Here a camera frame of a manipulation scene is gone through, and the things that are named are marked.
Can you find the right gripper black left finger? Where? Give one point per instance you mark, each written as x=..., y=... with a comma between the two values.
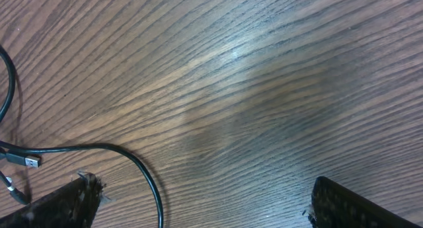
x=71, y=206

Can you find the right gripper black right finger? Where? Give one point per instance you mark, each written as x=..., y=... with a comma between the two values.
x=334, y=206

